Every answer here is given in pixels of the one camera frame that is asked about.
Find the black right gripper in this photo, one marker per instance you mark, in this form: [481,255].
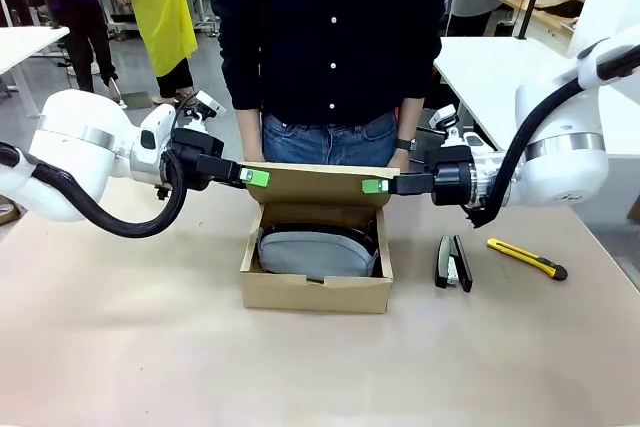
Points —
[450,177]

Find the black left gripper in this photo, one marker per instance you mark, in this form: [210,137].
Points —
[192,154]

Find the grey zip pencil case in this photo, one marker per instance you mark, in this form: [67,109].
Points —
[315,252]

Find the brown cardboard box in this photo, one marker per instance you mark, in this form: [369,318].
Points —
[315,292]

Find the person's right forearm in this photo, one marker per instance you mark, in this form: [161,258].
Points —
[250,132]

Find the person's left forearm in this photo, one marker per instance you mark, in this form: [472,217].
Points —
[411,117]

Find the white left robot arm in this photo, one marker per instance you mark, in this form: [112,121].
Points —
[75,137]

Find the person's left hand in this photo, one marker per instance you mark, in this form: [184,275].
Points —
[399,159]

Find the person's right hand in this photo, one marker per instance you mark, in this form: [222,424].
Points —
[253,156]

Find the black wrist watch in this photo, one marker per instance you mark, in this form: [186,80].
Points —
[407,144]

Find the black stapler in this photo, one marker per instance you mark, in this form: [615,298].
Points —
[452,262]

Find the grey floor plate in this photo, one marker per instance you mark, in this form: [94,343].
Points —
[131,99]

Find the large white table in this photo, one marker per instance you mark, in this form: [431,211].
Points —
[490,77]

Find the yellow black utility knife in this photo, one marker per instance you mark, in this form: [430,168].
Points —
[527,257]

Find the person in navy shirt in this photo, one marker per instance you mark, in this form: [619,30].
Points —
[330,37]

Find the person in yellow apron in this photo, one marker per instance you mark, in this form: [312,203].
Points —
[162,12]

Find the person in dark clothes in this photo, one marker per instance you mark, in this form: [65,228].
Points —
[80,12]

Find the brown tape roll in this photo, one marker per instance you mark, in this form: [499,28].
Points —
[7,214]

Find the wooden workbench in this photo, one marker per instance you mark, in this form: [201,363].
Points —
[542,9]

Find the small white table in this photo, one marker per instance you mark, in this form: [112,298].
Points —
[25,47]

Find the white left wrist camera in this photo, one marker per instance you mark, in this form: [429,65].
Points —
[202,109]

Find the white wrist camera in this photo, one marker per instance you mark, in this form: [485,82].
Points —
[445,119]
[202,109]

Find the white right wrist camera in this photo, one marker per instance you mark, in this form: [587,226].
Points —
[445,119]

